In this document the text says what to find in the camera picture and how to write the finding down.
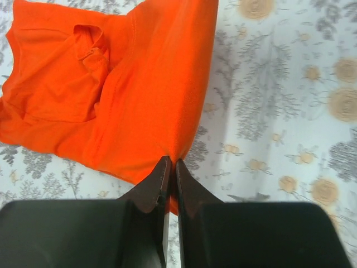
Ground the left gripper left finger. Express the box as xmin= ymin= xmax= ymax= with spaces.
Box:
xmin=1 ymin=156 xmax=171 ymax=267

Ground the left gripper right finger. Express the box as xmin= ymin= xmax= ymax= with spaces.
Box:
xmin=176 ymin=160 xmax=351 ymax=267

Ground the orange t shirt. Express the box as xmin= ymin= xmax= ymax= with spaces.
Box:
xmin=0 ymin=0 xmax=219 ymax=216

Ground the floral table mat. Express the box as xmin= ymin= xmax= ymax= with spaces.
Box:
xmin=0 ymin=0 xmax=357 ymax=268

